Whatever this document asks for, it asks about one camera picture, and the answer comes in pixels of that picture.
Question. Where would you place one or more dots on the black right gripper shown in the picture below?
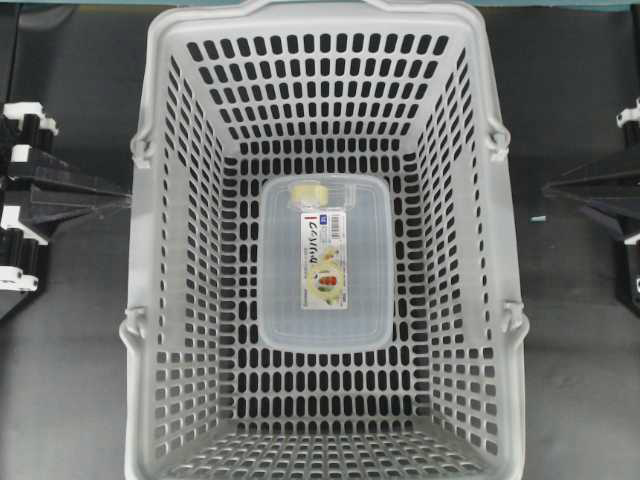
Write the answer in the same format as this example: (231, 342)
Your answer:
(607, 191)

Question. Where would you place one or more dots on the clear plastic food container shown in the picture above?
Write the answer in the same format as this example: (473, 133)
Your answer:
(325, 264)

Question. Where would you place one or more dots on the grey plastic shopping basket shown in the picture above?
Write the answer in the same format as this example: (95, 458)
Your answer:
(236, 96)

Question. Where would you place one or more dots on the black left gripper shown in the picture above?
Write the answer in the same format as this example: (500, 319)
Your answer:
(39, 193)

